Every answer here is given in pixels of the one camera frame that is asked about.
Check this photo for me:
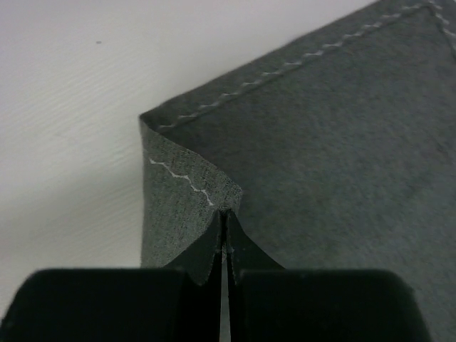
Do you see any grey cloth napkin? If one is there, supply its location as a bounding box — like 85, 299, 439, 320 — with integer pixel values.
140, 1, 455, 341

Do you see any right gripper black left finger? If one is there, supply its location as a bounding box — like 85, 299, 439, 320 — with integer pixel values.
1, 211, 223, 341

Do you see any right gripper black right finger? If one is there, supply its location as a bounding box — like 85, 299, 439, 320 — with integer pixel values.
222, 211, 432, 342

